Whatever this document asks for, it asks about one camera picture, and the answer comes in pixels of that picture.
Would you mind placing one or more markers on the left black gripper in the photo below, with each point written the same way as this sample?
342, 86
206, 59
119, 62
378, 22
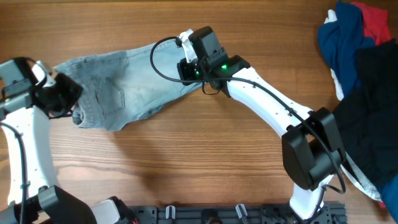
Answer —
75, 90

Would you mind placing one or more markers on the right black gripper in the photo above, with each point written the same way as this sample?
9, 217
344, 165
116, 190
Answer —
182, 65

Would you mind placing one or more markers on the light blue denim shorts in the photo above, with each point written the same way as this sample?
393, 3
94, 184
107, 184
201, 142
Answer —
125, 86

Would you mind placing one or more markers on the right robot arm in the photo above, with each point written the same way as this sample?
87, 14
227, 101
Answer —
312, 150

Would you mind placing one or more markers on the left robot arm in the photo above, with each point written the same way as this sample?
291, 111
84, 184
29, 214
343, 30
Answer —
30, 98

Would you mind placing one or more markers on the white garment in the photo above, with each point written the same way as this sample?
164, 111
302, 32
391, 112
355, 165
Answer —
335, 81

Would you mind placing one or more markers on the navy blue garment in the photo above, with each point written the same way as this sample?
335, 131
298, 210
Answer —
339, 40

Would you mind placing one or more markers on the black garment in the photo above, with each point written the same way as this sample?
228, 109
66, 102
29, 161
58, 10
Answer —
367, 117

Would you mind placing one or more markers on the red garment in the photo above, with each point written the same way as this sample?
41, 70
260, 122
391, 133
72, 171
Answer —
375, 23

